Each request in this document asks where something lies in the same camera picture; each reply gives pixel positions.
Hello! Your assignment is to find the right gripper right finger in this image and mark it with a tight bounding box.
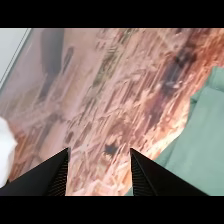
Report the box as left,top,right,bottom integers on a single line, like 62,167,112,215
129,147,209,197

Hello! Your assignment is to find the green shirt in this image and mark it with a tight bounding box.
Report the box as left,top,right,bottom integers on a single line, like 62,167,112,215
124,65,224,197

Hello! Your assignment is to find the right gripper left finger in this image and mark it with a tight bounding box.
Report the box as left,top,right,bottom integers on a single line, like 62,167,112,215
0,147,70,197

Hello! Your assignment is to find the white garment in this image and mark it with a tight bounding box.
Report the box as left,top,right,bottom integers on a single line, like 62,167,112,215
0,116,19,190

